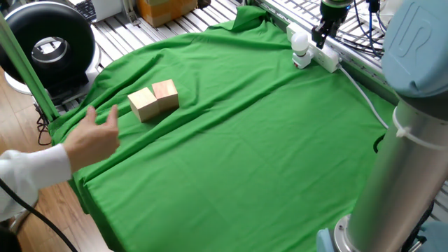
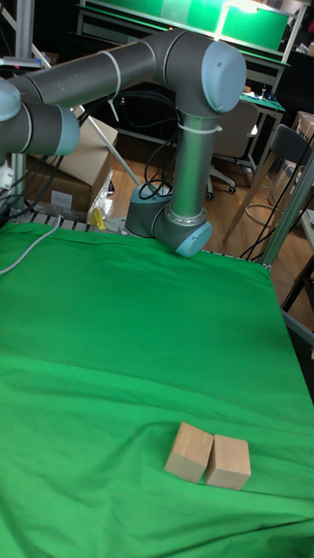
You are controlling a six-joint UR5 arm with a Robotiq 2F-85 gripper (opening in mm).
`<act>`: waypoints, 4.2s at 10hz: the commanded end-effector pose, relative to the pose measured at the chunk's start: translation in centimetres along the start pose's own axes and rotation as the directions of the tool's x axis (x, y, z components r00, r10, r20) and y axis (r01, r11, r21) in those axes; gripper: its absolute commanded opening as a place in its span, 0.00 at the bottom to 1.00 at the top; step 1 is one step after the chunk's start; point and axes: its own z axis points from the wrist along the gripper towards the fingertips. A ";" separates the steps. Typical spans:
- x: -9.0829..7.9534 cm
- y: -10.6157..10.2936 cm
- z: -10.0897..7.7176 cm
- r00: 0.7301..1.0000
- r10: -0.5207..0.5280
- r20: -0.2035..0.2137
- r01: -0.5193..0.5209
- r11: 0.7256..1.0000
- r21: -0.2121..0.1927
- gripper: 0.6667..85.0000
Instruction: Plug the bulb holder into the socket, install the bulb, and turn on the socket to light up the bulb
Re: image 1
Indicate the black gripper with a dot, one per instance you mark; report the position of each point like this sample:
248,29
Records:
332,12

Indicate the white LED bulb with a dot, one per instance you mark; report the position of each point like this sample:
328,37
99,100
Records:
300,42

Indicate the white plug-in bulb holder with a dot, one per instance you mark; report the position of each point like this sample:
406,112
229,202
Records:
301,60

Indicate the white sleeved forearm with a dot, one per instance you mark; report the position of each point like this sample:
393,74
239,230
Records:
31,171

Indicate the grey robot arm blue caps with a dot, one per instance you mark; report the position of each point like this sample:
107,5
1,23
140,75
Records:
402,175

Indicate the person's bare hand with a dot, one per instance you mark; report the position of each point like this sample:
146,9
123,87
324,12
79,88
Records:
91,140

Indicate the white power strip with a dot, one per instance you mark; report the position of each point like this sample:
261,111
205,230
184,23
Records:
327,56

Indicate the cardboard box yellow tape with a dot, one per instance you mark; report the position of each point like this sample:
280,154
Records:
164,12

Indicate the reddish wooden cube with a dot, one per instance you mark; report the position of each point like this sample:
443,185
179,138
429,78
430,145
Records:
166,94

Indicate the pale wooden cube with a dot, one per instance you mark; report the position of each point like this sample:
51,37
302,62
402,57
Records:
143,105

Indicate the green cloth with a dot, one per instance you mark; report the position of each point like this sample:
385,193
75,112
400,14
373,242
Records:
210,192

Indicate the white box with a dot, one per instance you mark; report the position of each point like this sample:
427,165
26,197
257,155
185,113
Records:
106,8

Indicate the black keyboard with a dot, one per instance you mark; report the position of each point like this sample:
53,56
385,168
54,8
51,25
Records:
87,8

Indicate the green frame post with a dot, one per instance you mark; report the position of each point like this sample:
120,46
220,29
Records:
24,66

